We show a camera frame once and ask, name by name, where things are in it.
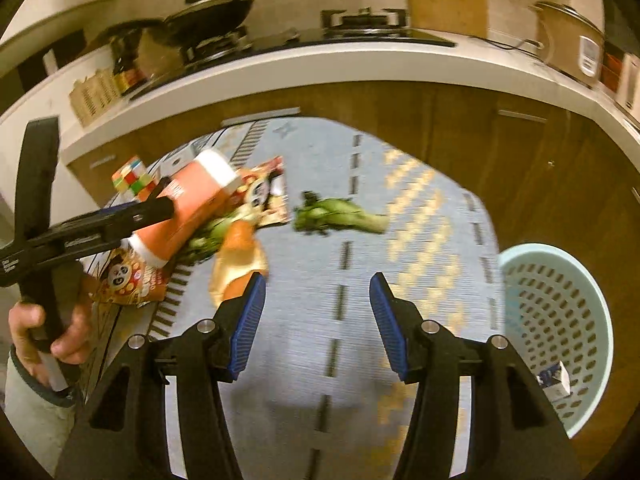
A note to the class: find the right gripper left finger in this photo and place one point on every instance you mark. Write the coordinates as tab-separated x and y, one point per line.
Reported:
121	431

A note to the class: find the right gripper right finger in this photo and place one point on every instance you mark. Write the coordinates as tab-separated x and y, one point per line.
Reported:
514	431

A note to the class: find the orange white paper cup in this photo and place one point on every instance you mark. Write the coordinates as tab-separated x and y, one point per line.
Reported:
198	191

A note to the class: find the grey sleeve forearm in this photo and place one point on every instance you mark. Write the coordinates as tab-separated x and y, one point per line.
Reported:
41	417

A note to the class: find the orange snack wrapper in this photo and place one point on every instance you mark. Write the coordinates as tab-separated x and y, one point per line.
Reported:
260	199

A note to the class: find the colourful rubik's cube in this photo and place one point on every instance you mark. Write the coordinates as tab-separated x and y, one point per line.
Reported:
132	181

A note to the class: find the light green laundry basket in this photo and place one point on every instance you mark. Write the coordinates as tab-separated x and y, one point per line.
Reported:
556	315

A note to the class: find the green vegetable scrap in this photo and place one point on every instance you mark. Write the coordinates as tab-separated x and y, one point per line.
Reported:
207	240
317	214

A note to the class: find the patterned blue table cloth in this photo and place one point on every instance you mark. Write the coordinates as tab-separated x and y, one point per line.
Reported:
318	399

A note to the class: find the dark sauce bottle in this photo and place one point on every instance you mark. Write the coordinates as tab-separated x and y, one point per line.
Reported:
127	75

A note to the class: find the wooden base cabinets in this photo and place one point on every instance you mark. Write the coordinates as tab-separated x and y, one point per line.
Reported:
545	175

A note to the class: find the black wok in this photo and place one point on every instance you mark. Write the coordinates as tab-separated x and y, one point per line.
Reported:
201	20

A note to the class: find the black gas stove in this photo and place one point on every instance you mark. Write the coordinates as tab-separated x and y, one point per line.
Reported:
335	26

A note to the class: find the beige rice cooker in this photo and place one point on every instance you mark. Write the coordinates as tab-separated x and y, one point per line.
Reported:
569	42

